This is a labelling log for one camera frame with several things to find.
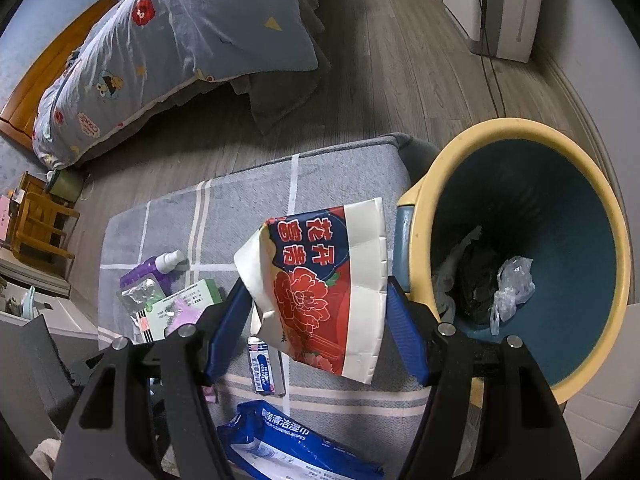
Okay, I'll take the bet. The white tissue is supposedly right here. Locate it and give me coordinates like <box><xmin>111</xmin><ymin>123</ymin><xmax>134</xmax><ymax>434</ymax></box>
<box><xmin>432</xmin><ymin>226</ymin><xmax>482</xmax><ymax>323</ymax></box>

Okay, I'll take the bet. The purple spray bottle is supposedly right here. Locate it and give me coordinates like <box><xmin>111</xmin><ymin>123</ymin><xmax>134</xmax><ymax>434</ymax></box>
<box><xmin>119</xmin><ymin>250</ymin><xmax>186</xmax><ymax>295</ymax></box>

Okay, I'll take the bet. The blue cartoon duvet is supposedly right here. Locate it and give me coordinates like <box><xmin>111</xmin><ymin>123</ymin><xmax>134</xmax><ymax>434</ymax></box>
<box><xmin>32</xmin><ymin>0</ymin><xmax>318</xmax><ymax>170</ymax></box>

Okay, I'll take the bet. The blue wet wipes pack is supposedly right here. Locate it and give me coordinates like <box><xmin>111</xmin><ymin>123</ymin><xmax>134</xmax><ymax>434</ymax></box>
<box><xmin>217</xmin><ymin>400</ymin><xmax>384</xmax><ymax>479</ymax></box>

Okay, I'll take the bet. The dark grey bed sheet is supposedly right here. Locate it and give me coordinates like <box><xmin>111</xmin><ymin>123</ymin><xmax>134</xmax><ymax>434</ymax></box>
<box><xmin>231</xmin><ymin>0</ymin><xmax>331</xmax><ymax>136</ymax></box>

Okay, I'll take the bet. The small wooden chair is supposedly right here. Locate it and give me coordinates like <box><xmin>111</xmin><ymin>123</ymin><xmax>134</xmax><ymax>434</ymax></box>
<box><xmin>8</xmin><ymin>172</ymin><xmax>80</xmax><ymax>266</ymax></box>

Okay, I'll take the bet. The green small bin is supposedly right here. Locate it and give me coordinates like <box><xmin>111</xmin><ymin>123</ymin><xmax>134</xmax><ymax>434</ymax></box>
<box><xmin>44</xmin><ymin>169</ymin><xmax>85</xmax><ymax>203</ymax></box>

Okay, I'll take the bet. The grey plaid blanket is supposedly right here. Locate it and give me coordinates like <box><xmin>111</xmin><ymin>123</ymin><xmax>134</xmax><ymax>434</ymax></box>
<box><xmin>98</xmin><ymin>133</ymin><xmax>437</xmax><ymax>479</ymax></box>

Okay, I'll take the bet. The green medicine box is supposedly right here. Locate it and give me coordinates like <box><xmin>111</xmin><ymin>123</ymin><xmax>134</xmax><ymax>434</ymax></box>
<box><xmin>132</xmin><ymin>278</ymin><xmax>222</xmax><ymax>344</ymax></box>

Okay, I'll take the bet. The silver blister pack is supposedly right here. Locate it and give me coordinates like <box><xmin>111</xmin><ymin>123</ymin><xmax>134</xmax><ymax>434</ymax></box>
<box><xmin>119</xmin><ymin>275</ymin><xmax>165</xmax><ymax>314</ymax></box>

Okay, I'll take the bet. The clear plastic bag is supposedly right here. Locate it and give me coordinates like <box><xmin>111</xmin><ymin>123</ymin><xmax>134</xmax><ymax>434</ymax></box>
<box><xmin>489</xmin><ymin>257</ymin><xmax>536</xmax><ymax>336</ymax></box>

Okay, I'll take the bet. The wooden bed frame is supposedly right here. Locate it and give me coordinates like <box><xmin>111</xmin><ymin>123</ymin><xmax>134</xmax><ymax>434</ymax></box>
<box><xmin>1</xmin><ymin>0</ymin><xmax>117</xmax><ymax>153</ymax></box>

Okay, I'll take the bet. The yellow teal trash bin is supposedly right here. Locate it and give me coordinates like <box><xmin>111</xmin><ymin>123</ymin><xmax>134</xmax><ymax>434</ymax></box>
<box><xmin>394</xmin><ymin>118</ymin><xmax>631</xmax><ymax>403</ymax></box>

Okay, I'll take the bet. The small blue white sachet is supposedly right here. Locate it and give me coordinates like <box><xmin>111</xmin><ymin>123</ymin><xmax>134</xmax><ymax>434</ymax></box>
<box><xmin>247</xmin><ymin>337</ymin><xmax>276</xmax><ymax>396</ymax></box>

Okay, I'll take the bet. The red white paper bag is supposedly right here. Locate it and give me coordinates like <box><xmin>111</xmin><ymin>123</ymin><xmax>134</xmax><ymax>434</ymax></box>
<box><xmin>234</xmin><ymin>197</ymin><xmax>387</xmax><ymax>384</ymax></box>

